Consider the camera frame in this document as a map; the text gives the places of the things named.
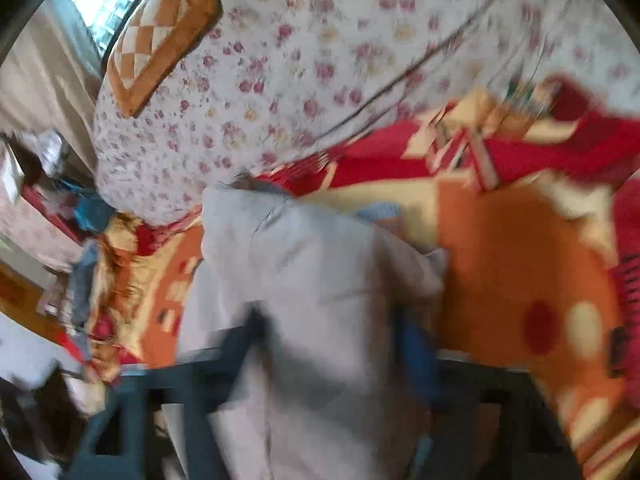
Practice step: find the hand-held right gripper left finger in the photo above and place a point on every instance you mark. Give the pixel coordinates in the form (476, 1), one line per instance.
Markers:
(200, 385)

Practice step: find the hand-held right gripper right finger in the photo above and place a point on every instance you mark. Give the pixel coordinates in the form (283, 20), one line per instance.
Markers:
(420, 360)

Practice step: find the grey garment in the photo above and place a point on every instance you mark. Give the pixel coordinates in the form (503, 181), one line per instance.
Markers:
(310, 320)

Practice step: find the red orange patterned blanket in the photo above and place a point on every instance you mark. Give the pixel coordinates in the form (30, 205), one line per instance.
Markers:
(500, 260)

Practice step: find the blue cloth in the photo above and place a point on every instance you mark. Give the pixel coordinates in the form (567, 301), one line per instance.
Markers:
(92, 210)

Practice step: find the cluttered side table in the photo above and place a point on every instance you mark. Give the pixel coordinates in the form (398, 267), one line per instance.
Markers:
(35, 200)

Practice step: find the floral white quilt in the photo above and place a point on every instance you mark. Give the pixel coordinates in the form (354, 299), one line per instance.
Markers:
(325, 70)

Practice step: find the orange checkered cushion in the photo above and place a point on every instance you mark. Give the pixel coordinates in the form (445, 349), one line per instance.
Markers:
(160, 40)

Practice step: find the beige curtain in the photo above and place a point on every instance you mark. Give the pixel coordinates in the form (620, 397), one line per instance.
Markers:
(45, 70)

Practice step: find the window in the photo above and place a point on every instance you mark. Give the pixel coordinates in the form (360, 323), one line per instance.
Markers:
(110, 0)

